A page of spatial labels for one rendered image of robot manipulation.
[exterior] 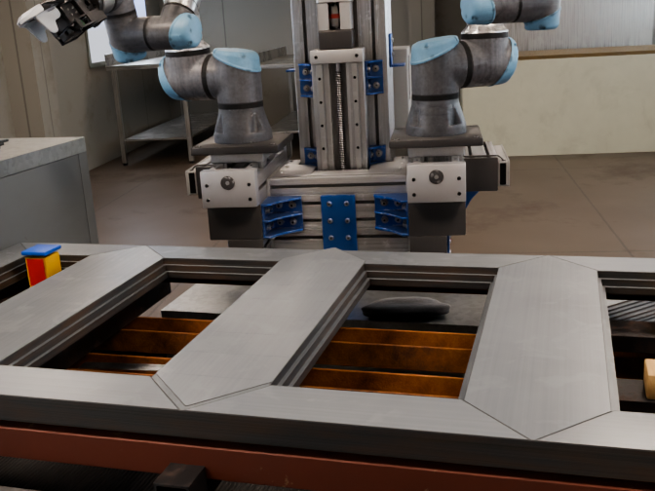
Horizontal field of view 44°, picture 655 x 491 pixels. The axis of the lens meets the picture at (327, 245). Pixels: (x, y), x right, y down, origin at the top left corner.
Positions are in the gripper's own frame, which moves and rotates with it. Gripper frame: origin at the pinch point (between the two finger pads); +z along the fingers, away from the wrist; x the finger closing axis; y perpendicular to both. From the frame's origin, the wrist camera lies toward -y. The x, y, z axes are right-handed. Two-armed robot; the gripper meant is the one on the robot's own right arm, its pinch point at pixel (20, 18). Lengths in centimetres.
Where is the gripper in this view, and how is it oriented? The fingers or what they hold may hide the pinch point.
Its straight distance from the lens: 172.3
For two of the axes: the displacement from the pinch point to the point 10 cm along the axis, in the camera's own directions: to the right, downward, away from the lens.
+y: 5.9, 7.8, 2.3
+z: -3.4, 4.9, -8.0
